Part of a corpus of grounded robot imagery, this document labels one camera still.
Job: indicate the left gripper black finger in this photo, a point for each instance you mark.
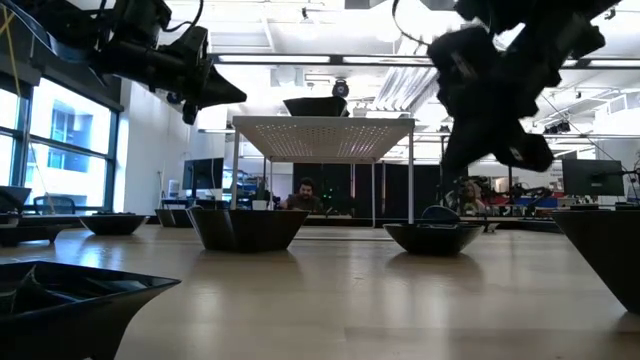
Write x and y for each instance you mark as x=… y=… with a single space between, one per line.
x=220 y=82
x=222 y=97

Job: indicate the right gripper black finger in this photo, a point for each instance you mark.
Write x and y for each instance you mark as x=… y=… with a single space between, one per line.
x=452 y=150
x=477 y=147

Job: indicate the black leaf-shaped plate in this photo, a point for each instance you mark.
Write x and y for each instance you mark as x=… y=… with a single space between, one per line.
x=432 y=242

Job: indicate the black round mini plate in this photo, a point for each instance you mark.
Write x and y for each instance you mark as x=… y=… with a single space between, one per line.
x=114 y=226
x=170 y=218

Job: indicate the black small square plate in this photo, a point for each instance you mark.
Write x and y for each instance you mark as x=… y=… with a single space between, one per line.
x=75 y=325
x=25 y=236

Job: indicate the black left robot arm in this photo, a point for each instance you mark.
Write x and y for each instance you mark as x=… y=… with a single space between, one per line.
x=140 y=20

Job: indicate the black distant robot arm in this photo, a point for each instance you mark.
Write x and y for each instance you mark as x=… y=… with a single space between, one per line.
x=532 y=191

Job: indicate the person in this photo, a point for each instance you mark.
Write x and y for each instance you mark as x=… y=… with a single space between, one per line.
x=302 y=200
x=470 y=197

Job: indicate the black room partition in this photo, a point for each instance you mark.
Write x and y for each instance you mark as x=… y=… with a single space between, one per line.
x=390 y=190

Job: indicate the small black ceiling device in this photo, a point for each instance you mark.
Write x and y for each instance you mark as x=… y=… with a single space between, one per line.
x=557 y=128

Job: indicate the black computer monitor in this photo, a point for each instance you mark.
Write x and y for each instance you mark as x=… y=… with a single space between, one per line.
x=202 y=172
x=592 y=177

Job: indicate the blue distant table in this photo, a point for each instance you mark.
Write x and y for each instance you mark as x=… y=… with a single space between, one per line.
x=540 y=202

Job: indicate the white perforated metal shelf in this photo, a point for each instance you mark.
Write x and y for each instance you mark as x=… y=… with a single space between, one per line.
x=325 y=137

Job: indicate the large office window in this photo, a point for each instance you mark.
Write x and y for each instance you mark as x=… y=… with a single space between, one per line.
x=75 y=165

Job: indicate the dark mesh office chair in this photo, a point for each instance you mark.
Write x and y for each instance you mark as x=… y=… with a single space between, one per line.
x=55 y=200

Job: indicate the round black wall device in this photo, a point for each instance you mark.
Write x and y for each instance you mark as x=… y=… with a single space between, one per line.
x=174 y=98

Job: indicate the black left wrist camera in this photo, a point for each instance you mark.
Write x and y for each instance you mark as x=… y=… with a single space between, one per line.
x=191 y=46

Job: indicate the overhead frame beam with lights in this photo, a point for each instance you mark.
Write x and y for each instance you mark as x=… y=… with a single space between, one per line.
x=336 y=59

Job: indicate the round black ceiling camera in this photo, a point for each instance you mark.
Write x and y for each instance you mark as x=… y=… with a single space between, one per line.
x=340 y=89

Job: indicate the black aluminium table frame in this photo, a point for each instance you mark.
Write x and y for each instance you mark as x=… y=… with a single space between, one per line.
x=350 y=221

